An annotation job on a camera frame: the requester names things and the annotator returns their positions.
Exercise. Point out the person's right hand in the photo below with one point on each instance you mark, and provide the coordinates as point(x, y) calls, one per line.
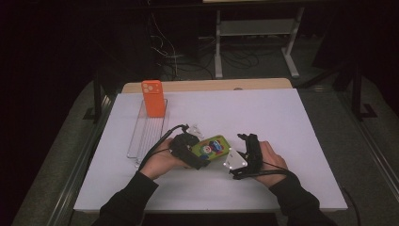
point(274, 163)

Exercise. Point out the orange phone case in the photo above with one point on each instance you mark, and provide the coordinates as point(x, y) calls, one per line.
point(153, 100)

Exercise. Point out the metal rail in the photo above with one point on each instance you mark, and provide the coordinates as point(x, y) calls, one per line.
point(373, 147)
point(81, 163)

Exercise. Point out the white-framed desk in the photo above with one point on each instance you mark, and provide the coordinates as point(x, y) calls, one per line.
point(257, 27)

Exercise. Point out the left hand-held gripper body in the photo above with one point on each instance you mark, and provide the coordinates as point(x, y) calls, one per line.
point(182, 147)

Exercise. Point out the green cartoon phone case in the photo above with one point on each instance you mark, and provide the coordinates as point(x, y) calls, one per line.
point(211, 147)

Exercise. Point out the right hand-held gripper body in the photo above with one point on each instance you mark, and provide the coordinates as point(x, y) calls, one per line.
point(254, 160)

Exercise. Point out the person's left hand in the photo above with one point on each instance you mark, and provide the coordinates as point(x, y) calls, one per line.
point(161, 163)

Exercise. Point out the clear plastic tray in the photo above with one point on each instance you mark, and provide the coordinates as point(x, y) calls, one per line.
point(147, 135)

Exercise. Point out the black metal stand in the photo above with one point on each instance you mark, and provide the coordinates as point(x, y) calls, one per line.
point(97, 94)
point(357, 94)

